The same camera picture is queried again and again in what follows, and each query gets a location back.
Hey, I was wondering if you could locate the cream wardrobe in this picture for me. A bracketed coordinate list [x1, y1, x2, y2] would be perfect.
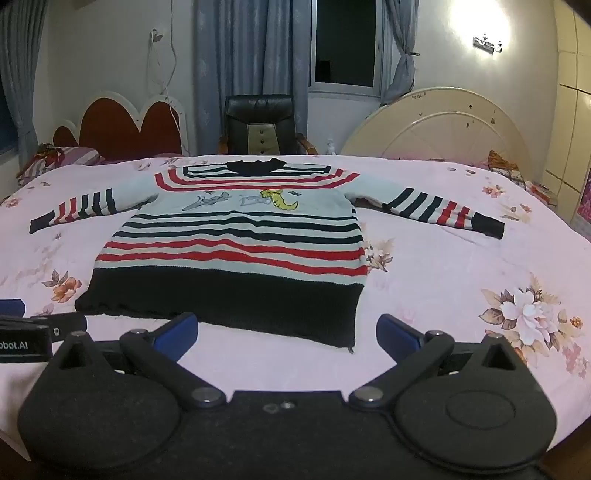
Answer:
[539, 0, 591, 232]

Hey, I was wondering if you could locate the striped knit sweater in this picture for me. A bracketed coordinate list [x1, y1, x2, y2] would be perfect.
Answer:
[29, 158, 506, 355]

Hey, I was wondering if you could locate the orange patterned cloth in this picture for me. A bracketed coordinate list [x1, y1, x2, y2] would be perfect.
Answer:
[487, 148, 553, 205]

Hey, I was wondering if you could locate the wall hook rack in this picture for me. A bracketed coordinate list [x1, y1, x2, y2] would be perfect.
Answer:
[472, 33, 504, 54]

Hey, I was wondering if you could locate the cream round headboard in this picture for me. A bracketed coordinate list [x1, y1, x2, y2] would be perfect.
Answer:
[341, 86, 534, 174]

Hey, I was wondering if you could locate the grey-blue long curtain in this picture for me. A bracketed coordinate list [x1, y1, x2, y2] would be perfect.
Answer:
[191, 0, 317, 156]

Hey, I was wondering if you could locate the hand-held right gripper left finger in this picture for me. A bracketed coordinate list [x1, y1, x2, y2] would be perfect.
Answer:
[45, 312, 228, 411]

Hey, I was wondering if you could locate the grey-blue side curtain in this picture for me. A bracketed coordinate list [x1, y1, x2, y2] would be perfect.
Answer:
[0, 0, 52, 160]

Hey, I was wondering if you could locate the dark window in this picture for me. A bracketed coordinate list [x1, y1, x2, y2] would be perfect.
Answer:
[308, 0, 394, 97]

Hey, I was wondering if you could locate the black leather office chair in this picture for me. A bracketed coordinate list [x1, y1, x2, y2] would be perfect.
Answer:
[219, 94, 319, 157]

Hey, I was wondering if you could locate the white hanging cable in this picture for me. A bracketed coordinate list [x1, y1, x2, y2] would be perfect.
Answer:
[148, 0, 184, 136]

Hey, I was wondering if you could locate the red heart-shaped headboard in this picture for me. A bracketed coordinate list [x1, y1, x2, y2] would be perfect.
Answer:
[52, 90, 190, 162]

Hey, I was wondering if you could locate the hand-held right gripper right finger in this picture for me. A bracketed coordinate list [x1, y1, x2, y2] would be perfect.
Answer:
[348, 314, 532, 412]

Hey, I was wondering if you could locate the grey-blue tied curtain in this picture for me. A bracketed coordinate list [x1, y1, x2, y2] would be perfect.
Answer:
[379, 0, 422, 105]

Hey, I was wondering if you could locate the pink floral bedsheet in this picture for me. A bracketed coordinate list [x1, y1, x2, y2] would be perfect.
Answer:
[0, 154, 591, 462]

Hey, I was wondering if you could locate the striped pink pillow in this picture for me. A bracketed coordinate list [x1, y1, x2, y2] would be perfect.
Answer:
[17, 144, 105, 186]

